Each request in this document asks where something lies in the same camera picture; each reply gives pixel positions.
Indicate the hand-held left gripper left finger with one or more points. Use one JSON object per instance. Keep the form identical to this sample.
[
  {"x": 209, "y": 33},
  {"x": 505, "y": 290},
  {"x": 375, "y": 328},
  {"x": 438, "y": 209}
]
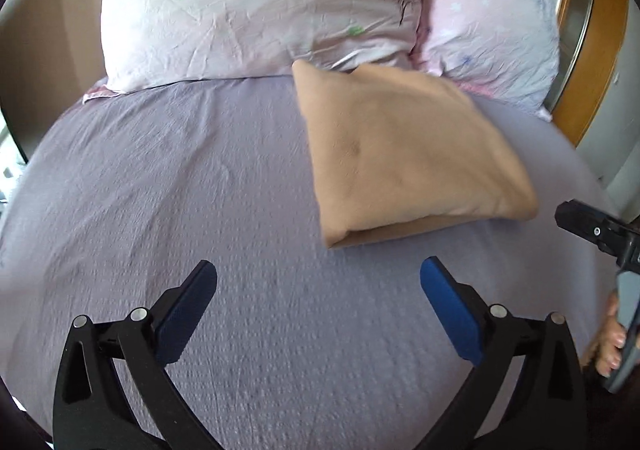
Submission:
[{"x": 182, "y": 315}]

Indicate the tan cloth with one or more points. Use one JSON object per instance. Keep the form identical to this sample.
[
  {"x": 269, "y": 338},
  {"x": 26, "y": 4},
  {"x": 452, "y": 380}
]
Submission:
[{"x": 410, "y": 154}]

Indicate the small pink floral pillow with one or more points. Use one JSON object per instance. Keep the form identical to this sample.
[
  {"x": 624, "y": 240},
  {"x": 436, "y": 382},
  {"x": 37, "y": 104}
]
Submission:
[{"x": 485, "y": 24}]

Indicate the large pink floral pillow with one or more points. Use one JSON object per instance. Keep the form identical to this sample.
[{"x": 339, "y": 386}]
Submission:
[{"x": 250, "y": 4}]

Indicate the wooden headboard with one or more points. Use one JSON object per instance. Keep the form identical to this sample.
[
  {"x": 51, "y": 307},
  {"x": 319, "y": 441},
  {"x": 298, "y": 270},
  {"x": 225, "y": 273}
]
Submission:
[{"x": 600, "y": 54}]

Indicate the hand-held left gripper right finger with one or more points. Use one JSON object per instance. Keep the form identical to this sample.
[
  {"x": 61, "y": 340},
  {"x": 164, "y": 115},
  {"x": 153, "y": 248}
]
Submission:
[{"x": 452, "y": 310}]

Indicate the person's right hand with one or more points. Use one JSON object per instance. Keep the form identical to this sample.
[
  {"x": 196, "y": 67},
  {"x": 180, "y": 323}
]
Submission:
[{"x": 607, "y": 347}]

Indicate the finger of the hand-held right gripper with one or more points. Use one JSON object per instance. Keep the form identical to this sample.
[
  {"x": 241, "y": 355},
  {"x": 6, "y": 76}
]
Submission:
[{"x": 590, "y": 227}]

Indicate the lavender bed sheet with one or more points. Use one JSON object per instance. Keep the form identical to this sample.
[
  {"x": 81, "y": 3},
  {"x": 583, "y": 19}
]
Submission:
[{"x": 200, "y": 190}]

